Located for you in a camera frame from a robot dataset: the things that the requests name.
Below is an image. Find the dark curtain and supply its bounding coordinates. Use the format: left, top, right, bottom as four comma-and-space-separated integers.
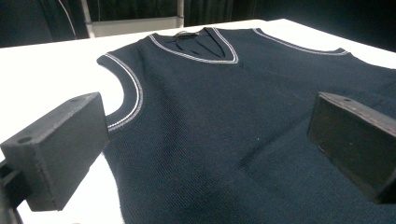
0, 0, 396, 53

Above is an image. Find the white metal table frame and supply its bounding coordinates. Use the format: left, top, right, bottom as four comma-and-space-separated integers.
79, 0, 185, 39

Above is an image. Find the navy knit vest white trim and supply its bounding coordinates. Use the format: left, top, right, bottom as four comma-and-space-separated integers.
96, 26, 396, 224

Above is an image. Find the thin white cable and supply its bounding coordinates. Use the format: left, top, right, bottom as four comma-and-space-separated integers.
57, 0, 78, 40

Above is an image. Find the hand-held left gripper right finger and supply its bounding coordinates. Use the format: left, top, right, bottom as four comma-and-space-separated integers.
306, 91, 396, 205

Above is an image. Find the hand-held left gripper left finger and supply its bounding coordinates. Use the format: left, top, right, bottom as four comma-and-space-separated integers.
0, 91, 110, 213

